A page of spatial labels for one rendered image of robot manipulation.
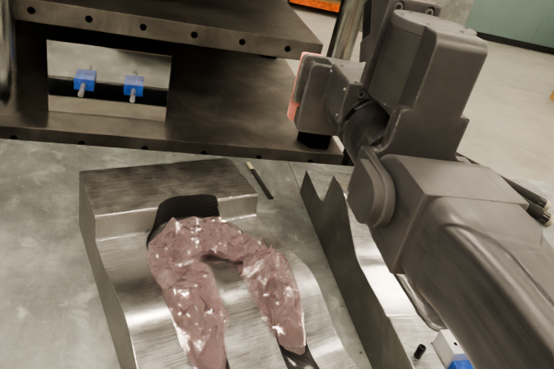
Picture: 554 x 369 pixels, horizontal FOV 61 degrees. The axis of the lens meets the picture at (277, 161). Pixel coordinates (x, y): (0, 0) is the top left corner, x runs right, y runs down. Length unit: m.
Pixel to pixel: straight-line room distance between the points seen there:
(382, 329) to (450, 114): 0.44
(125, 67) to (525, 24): 7.71
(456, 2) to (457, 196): 1.16
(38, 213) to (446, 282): 0.74
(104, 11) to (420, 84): 0.92
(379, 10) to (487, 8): 7.77
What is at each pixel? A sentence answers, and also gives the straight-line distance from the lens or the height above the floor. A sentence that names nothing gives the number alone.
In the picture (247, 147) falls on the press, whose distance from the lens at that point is 1.19.
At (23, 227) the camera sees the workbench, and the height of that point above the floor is 0.80.
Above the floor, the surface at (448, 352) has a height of 0.91.
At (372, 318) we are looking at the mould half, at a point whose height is 0.85.
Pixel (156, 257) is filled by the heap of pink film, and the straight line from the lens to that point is 0.68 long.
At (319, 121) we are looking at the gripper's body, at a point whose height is 1.18.
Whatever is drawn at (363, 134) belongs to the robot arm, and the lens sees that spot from 0.36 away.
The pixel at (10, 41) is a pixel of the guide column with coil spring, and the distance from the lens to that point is 1.17.
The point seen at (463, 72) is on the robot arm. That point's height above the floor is 1.28.
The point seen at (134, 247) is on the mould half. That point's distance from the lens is 0.72.
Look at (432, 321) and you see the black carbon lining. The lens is 0.73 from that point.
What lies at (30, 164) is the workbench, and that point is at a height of 0.80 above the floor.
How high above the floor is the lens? 1.35
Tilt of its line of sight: 29 degrees down
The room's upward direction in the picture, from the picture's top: 14 degrees clockwise
